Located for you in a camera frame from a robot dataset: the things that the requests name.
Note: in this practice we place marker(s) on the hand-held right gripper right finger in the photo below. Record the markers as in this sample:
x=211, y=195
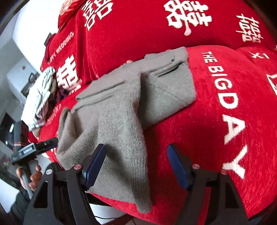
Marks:
x=178, y=166

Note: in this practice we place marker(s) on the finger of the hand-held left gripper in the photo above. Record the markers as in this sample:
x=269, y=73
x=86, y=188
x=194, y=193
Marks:
x=47, y=143

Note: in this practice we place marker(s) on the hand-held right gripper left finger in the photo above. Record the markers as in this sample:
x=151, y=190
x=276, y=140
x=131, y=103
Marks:
x=93, y=166

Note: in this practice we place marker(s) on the grey knit sweater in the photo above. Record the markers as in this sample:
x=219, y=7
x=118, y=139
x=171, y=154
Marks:
x=112, y=112

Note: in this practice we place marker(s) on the person's left forearm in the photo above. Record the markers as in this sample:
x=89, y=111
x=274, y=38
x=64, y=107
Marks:
x=19, y=205

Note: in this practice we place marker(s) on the person's left hand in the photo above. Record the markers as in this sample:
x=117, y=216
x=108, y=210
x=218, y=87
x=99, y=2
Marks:
x=35, y=176

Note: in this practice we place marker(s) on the brown cloth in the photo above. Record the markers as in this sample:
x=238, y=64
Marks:
x=39, y=132

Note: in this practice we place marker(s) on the white patterned cloth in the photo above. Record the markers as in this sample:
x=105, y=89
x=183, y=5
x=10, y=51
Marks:
x=40, y=97

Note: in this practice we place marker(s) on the dark patterned cloth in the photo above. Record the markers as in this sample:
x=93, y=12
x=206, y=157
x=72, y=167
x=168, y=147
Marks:
x=61, y=93

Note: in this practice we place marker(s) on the red printed sofa cover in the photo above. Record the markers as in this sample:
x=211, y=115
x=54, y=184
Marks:
x=216, y=90

